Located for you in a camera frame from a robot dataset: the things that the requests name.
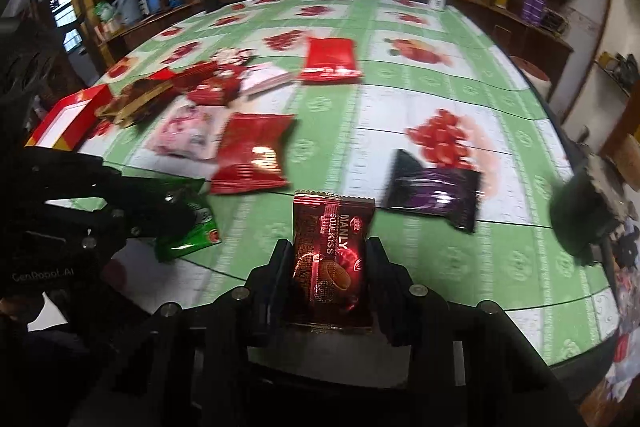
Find dark red Manly cookie packet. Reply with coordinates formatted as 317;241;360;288
293;191;375;329

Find green snack packet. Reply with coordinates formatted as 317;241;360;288
154;179;221;262

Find dark purple snack packet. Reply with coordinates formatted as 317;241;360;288
381;150;482;234

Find red shiny snack packet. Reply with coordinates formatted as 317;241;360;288
210;113;295;195

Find brown gold snack packet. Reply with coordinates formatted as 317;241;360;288
96;78;178;128

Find pink strawberry snack packet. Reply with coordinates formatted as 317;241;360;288
144;102;231;161

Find red small snack packet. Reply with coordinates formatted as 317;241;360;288
186;77;241;106

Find green fruit pattern tablecloth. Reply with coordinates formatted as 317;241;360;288
102;0;620;364

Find small flat red packet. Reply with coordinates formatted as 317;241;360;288
148;67;176;81

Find pale pink snack packet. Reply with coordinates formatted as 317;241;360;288
239;63;294;98

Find large flat red packet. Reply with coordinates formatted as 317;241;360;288
298;37;361;83

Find red white patterned candy packet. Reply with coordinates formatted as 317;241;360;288
210;48;255;66

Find white roll beside table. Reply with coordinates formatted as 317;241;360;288
511;56;552;100

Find purple bottles on shelf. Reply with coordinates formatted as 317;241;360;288
521;0;546;27

